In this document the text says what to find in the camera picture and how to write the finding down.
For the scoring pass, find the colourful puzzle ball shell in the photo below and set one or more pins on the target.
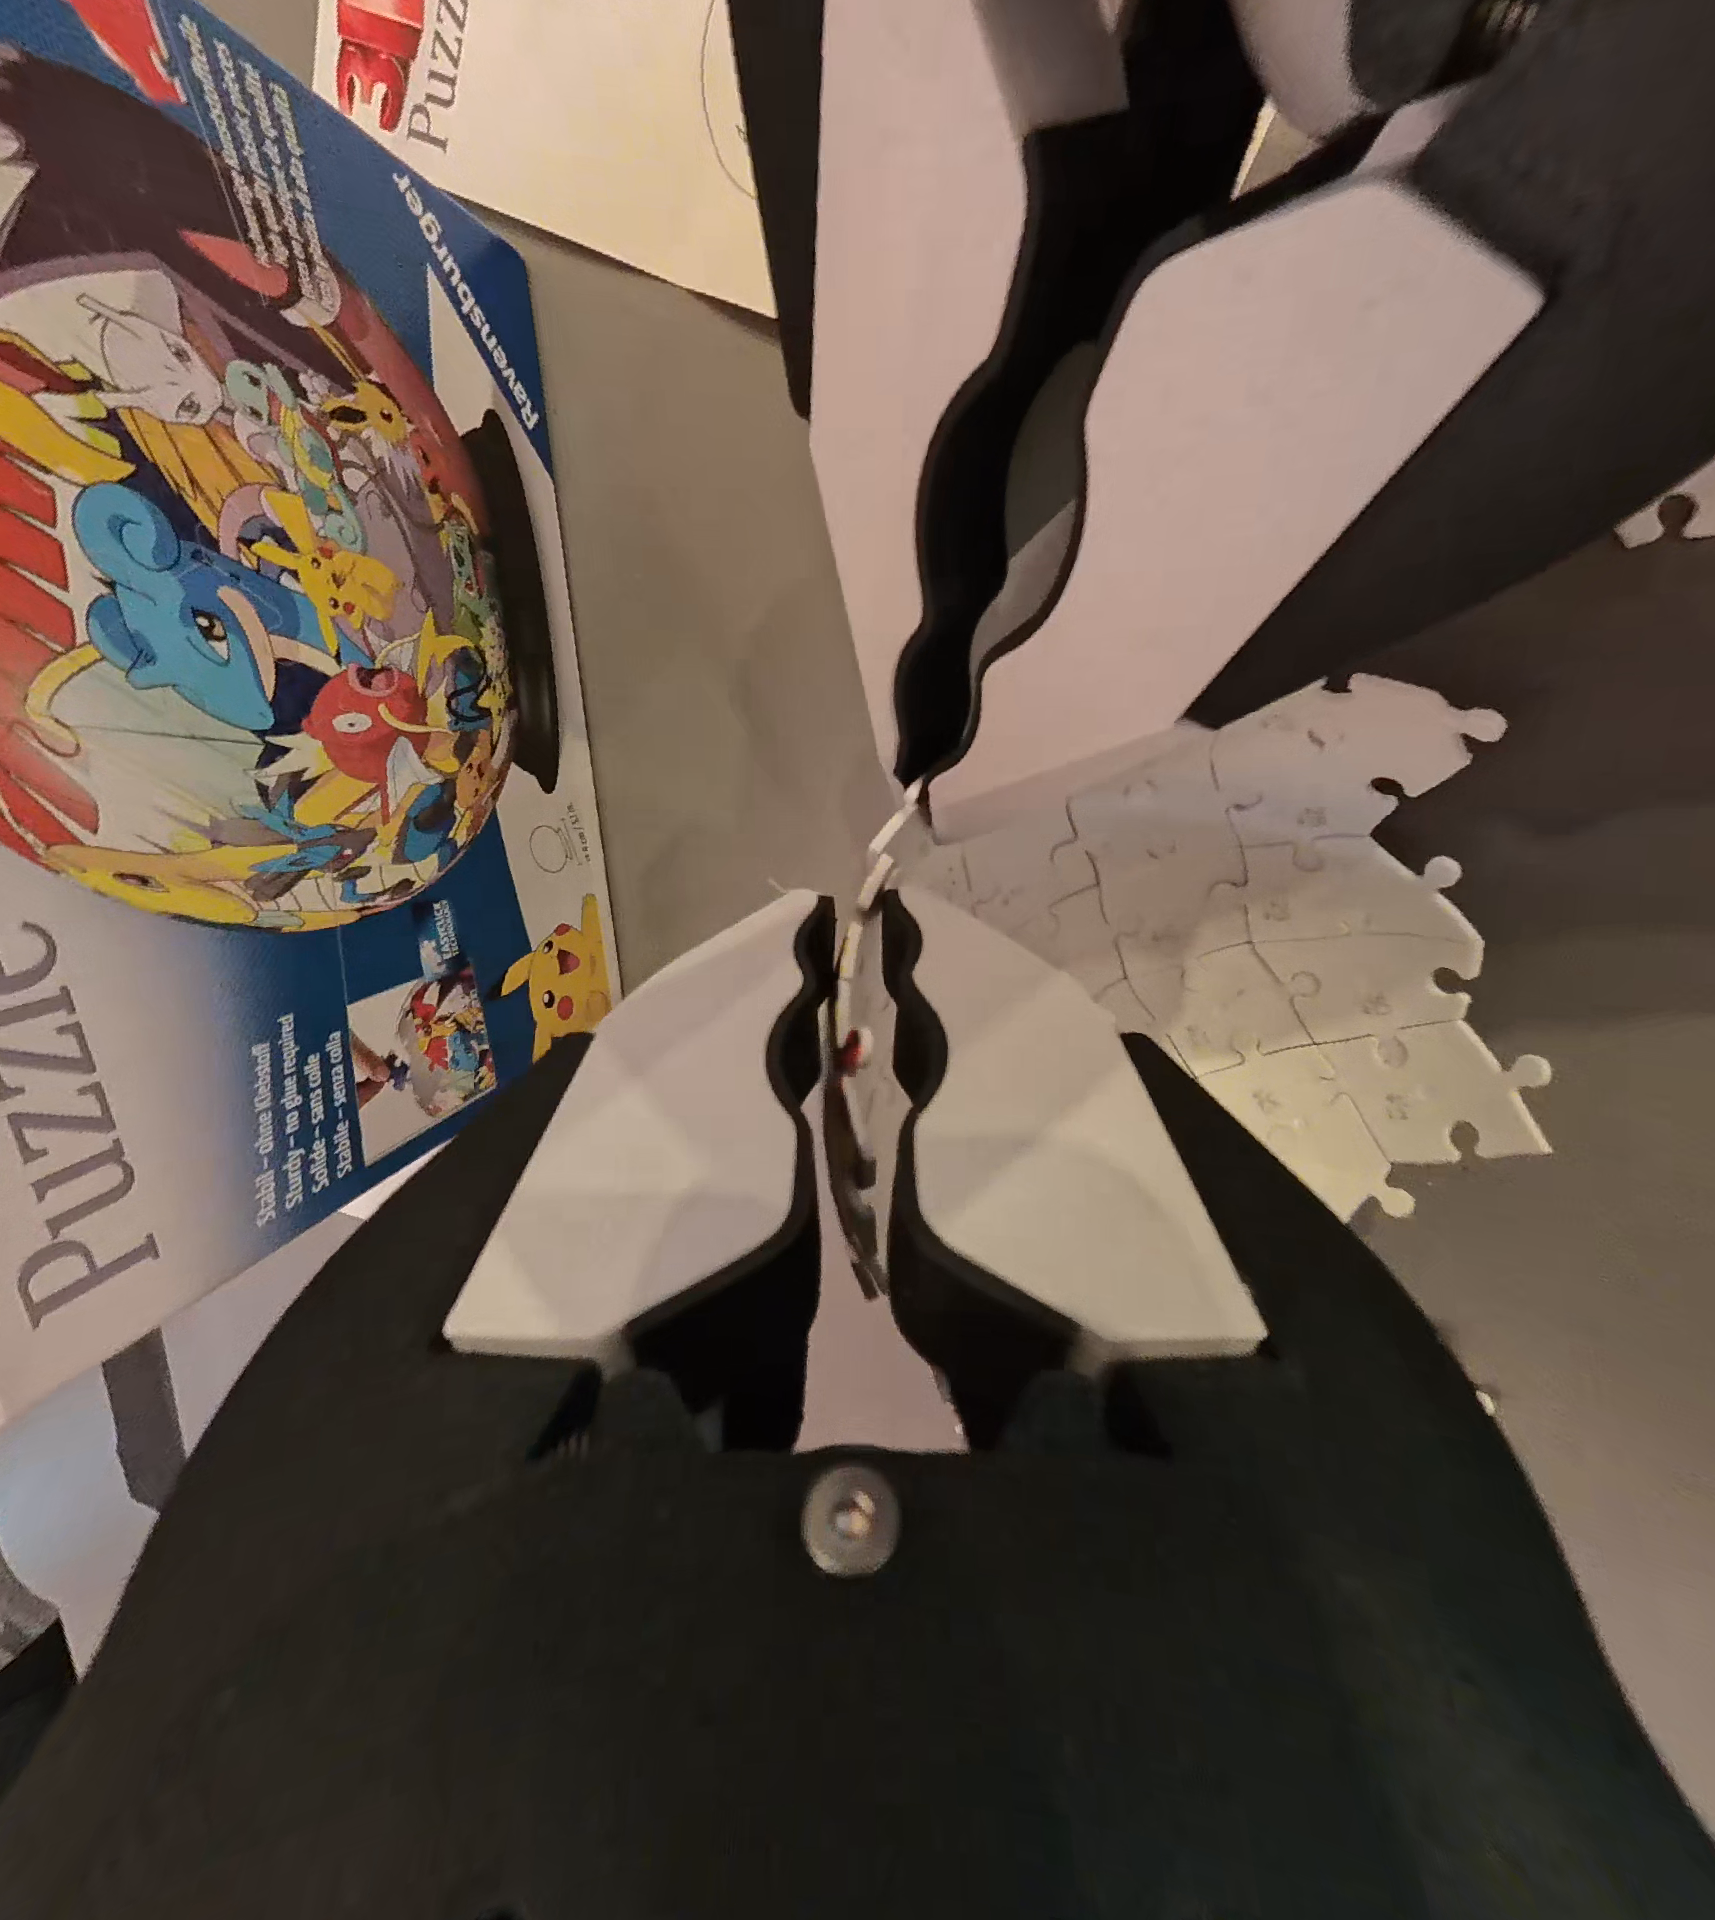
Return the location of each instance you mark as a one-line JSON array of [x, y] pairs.
[[1247, 931]]

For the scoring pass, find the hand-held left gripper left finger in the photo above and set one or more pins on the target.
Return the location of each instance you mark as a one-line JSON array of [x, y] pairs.
[[636, 1185]]

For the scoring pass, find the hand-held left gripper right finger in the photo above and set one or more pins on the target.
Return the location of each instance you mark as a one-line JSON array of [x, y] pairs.
[[1080, 1185]]

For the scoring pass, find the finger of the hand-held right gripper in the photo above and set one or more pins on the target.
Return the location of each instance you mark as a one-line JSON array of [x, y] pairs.
[[903, 225], [1247, 449]]

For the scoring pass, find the blue puzzle box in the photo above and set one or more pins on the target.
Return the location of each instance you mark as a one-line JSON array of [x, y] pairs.
[[196, 600]]

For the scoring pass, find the white instruction leaflet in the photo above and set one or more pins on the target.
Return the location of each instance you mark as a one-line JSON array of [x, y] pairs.
[[572, 135]]

